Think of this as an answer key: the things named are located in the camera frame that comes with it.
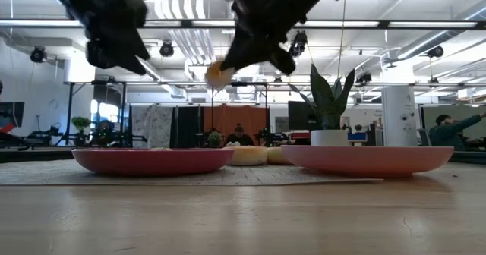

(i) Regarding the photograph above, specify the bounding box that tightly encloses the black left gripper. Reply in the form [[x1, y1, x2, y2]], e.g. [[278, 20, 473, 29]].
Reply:
[[25, 0, 151, 76]]

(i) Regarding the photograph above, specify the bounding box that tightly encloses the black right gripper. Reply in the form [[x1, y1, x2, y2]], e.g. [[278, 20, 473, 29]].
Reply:
[[218, 0, 346, 76]]

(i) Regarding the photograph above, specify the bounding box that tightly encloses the dark red plate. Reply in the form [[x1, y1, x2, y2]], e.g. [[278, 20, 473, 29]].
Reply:
[[71, 147, 235, 178]]

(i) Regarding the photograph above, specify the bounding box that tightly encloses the black monitor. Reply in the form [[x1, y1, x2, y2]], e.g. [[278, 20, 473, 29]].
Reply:
[[287, 100, 320, 132]]

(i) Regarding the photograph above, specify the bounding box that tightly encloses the orange partition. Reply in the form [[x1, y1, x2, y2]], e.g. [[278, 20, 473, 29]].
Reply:
[[203, 105, 269, 146]]

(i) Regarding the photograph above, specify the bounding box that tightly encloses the green snake plant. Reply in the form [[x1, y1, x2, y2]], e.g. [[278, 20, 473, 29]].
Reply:
[[288, 64, 356, 131]]

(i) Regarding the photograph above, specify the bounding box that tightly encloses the patterned white curtain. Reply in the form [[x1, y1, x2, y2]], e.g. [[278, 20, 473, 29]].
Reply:
[[131, 105, 175, 149]]

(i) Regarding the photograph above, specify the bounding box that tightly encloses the green potted plant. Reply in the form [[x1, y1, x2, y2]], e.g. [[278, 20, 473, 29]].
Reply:
[[71, 116, 92, 146]]

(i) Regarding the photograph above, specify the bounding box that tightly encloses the person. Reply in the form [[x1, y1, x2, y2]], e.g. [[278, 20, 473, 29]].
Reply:
[[223, 124, 256, 147], [428, 112, 486, 152]]

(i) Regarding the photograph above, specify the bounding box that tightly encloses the small potted plant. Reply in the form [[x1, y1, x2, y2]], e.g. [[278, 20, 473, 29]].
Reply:
[[207, 128, 224, 149]]

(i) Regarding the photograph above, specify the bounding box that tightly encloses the black panel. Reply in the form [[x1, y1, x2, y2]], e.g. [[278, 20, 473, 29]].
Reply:
[[176, 105, 204, 149]]

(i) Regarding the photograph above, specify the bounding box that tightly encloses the pale cream donut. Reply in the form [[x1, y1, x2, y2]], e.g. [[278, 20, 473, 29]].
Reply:
[[227, 146, 254, 167]]

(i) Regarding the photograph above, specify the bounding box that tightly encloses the white plant pot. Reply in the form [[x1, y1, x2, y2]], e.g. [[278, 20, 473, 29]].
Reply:
[[310, 129, 349, 147]]

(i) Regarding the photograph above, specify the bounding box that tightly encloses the beige woven placemat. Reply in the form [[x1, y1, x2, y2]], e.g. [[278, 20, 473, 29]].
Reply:
[[0, 159, 384, 187]]

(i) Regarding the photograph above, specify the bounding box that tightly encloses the black overhead light bar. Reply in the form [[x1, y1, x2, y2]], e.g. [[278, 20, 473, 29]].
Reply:
[[0, 18, 486, 30]]

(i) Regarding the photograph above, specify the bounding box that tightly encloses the white cylindrical column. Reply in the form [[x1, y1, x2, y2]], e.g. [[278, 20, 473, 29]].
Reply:
[[381, 84, 418, 147]]

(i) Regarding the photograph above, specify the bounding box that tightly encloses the pink plate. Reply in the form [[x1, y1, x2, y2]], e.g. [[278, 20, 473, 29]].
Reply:
[[280, 145, 455, 180]]

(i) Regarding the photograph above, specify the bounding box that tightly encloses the grey green partition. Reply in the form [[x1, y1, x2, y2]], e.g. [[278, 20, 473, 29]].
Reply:
[[420, 105, 486, 154]]

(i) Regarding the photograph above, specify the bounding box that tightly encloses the thin hanging cord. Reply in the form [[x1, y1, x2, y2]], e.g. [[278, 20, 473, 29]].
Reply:
[[340, 0, 349, 71]]

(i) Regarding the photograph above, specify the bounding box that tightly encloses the black metal frame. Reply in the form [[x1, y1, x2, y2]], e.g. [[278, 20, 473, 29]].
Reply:
[[65, 80, 128, 148]]

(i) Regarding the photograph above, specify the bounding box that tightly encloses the dark wall screen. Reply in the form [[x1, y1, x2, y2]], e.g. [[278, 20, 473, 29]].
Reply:
[[0, 101, 26, 128]]

